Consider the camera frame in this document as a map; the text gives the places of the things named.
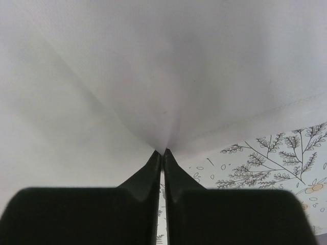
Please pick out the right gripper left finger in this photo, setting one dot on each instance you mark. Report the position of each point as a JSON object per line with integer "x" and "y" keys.
{"x": 126, "y": 214}

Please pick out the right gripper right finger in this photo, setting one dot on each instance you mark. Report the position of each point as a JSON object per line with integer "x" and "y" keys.
{"x": 197, "y": 215}

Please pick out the white t shirt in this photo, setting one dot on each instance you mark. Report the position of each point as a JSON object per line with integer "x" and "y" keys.
{"x": 90, "y": 88}

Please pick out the floral patterned table mat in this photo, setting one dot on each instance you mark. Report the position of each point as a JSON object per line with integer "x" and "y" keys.
{"x": 293, "y": 161}

